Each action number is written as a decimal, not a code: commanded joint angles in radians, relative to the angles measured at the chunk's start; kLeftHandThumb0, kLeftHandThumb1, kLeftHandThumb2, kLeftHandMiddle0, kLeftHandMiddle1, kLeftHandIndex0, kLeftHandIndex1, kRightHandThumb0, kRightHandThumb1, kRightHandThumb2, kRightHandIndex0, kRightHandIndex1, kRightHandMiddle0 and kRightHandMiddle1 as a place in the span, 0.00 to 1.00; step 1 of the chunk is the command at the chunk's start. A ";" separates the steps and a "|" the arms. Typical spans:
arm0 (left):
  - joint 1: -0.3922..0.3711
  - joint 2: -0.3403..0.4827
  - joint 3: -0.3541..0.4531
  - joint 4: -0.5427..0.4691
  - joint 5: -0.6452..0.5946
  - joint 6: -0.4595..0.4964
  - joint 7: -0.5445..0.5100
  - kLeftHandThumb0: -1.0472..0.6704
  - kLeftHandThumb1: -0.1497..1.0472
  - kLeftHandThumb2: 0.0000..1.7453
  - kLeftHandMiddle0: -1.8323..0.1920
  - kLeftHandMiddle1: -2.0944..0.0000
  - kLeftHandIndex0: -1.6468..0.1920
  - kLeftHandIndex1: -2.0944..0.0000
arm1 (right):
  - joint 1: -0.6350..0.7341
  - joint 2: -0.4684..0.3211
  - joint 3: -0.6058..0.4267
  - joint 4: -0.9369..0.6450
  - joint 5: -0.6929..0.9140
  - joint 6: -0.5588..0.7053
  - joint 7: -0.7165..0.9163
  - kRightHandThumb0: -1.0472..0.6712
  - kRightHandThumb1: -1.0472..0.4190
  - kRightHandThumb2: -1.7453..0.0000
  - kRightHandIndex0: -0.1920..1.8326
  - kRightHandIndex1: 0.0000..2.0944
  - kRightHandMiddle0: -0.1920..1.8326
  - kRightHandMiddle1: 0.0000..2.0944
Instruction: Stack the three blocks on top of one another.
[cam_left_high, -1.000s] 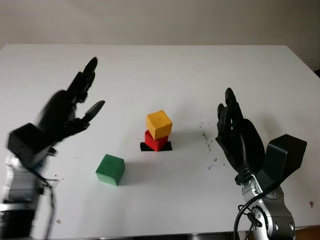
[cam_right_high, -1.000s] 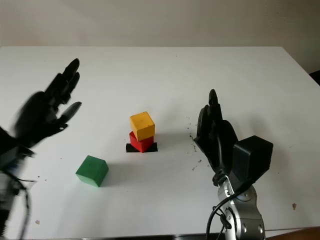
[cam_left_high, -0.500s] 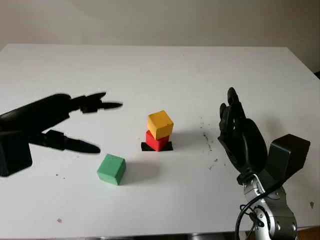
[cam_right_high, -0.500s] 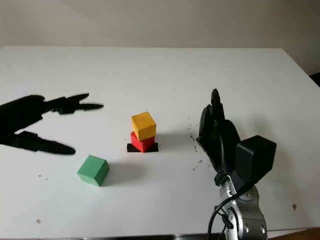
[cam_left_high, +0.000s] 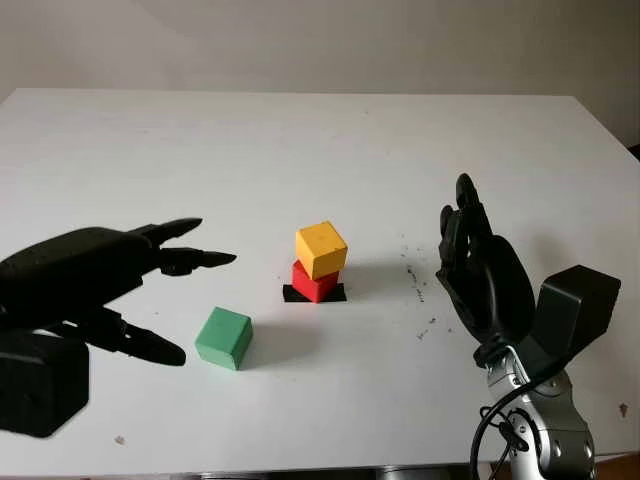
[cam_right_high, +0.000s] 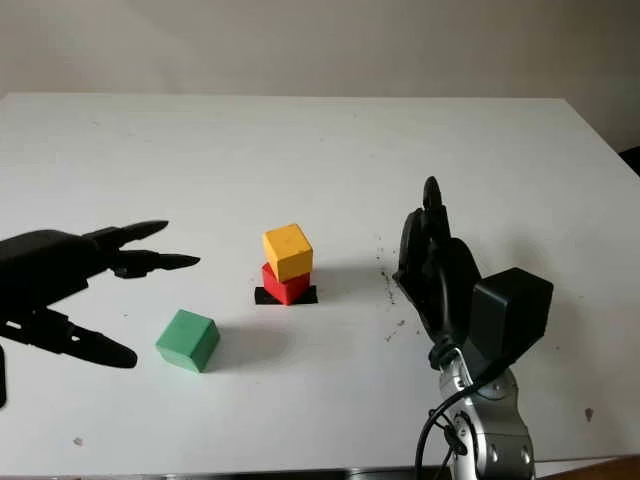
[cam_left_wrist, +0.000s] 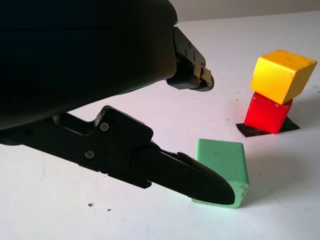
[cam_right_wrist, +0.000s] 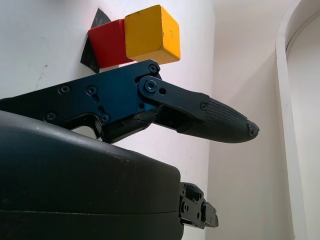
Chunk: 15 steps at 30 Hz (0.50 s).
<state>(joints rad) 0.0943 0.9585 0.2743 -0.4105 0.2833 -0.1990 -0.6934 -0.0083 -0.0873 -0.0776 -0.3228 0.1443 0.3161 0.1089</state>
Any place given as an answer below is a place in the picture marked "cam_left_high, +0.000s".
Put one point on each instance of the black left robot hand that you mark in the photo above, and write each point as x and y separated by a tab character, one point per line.
75	265

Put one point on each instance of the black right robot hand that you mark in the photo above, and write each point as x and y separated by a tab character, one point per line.
497	290

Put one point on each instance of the green cube block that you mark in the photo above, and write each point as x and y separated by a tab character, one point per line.
222	337

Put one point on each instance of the yellow cube block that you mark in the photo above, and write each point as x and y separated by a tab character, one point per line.
322	247

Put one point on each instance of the red cube block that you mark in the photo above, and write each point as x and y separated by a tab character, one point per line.
312	290

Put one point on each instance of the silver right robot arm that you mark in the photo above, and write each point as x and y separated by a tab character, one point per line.
555	430

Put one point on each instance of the black tape strip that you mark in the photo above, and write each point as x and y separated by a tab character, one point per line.
290	295

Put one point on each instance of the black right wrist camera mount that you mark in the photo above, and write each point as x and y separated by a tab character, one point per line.
575	310

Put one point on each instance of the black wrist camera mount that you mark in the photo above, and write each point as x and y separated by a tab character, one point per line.
575	310
40	385

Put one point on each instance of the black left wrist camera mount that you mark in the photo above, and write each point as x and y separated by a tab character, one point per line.
40	385

